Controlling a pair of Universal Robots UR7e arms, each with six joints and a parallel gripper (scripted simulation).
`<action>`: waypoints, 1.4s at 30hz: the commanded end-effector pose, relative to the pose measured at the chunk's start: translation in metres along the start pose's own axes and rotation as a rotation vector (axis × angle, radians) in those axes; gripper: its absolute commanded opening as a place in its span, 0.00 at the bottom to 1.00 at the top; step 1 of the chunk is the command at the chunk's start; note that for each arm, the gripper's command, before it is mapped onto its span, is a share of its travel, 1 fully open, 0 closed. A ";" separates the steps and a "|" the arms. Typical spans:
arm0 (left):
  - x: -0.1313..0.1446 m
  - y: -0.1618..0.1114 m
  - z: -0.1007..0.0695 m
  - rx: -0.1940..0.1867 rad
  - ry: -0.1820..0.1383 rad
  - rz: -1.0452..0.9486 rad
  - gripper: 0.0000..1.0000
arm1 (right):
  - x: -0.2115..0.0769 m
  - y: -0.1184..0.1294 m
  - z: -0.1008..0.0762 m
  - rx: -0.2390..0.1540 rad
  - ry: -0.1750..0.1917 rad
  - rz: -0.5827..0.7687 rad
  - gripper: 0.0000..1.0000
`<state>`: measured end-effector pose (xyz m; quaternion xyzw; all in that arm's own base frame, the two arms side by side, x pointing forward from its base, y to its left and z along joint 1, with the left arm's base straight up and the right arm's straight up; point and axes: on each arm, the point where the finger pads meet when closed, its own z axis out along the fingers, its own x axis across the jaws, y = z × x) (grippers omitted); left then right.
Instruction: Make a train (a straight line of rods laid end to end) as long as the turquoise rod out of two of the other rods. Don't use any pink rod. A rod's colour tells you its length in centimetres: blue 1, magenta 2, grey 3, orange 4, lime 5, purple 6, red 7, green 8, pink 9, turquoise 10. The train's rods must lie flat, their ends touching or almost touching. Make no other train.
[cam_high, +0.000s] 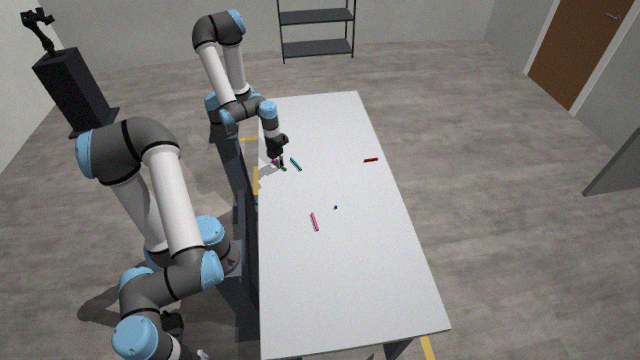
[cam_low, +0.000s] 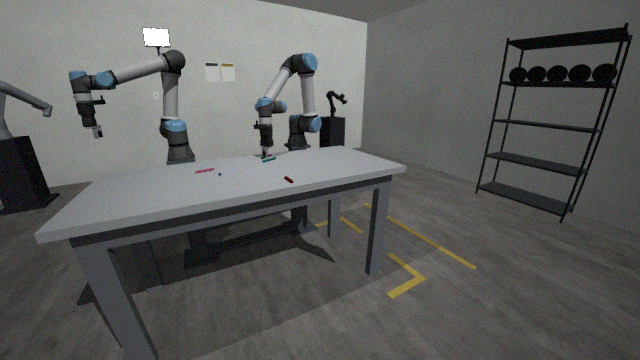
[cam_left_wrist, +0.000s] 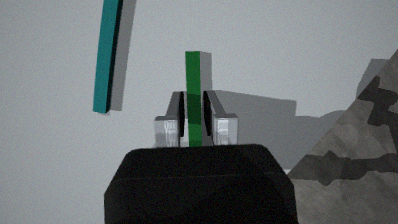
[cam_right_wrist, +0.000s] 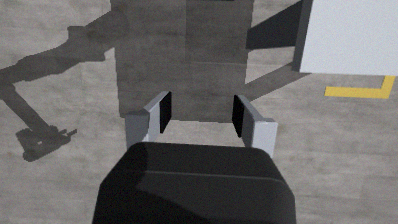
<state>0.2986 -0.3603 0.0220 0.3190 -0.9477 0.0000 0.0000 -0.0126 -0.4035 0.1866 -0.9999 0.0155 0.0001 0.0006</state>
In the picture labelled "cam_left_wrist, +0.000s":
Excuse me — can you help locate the green rod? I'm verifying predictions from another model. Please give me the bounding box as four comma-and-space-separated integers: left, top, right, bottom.
185, 51, 202, 147

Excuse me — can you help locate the turquoise rod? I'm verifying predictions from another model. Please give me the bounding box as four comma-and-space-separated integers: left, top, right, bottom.
93, 0, 123, 114

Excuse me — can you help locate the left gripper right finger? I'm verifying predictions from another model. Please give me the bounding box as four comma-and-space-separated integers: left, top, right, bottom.
203, 90, 239, 146

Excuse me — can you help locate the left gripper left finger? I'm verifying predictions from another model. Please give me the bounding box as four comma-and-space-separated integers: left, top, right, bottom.
154, 91, 185, 148

